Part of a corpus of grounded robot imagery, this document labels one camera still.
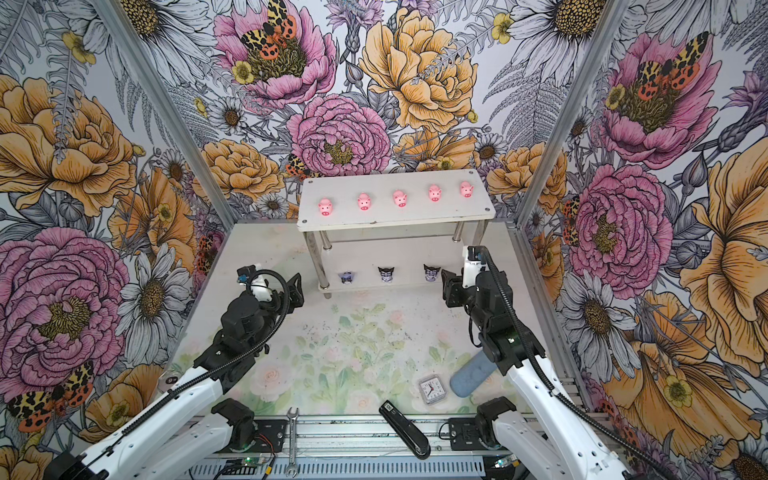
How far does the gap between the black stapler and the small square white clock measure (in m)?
0.09

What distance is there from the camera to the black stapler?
0.70m

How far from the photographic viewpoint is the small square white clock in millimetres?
799
